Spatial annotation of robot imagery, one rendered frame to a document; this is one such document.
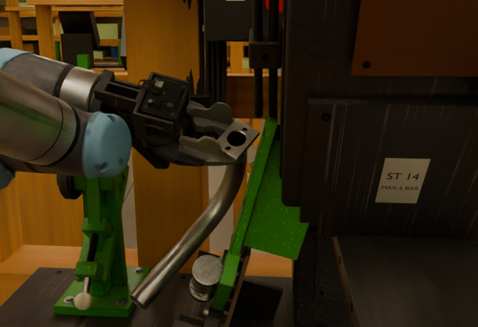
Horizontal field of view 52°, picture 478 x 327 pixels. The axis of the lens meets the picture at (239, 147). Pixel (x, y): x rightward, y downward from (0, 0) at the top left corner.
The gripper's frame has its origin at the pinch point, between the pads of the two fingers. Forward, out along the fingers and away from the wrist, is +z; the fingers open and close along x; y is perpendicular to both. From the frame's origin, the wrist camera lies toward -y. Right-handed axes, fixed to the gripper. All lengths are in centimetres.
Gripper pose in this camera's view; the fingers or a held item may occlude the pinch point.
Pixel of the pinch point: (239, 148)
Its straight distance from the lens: 68.8
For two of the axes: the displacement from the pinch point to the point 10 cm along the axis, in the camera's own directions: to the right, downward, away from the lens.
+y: 1.1, -4.9, -8.6
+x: 2.5, -8.3, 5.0
